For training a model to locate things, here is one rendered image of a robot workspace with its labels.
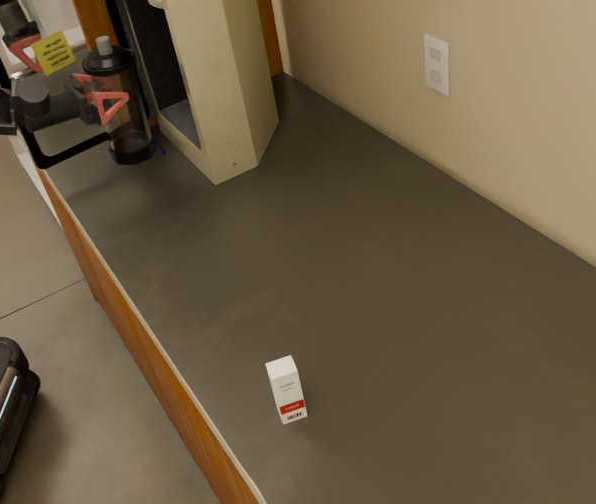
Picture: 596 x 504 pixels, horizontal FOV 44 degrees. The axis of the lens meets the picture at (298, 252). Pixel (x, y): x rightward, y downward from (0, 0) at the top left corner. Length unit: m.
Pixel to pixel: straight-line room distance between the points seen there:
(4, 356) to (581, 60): 1.94
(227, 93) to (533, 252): 0.70
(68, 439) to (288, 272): 1.33
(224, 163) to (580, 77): 0.78
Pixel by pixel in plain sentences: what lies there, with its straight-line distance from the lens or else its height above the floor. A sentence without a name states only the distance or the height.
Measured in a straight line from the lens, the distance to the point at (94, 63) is 1.56.
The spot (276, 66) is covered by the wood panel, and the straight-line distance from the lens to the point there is 2.08.
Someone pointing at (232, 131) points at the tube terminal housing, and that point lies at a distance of 1.62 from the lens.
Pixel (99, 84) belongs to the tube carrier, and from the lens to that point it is 1.57.
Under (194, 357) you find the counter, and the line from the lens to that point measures 1.27.
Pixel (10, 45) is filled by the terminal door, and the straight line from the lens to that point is 1.71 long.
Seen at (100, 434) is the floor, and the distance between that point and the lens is 2.50.
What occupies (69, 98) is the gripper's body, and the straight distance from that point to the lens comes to 1.57.
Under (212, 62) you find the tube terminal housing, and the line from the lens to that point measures 1.55.
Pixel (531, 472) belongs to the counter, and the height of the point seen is 0.94.
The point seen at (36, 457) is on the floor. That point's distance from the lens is 2.54.
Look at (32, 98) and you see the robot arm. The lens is 1.49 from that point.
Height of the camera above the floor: 1.84
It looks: 39 degrees down
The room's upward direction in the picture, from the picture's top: 11 degrees counter-clockwise
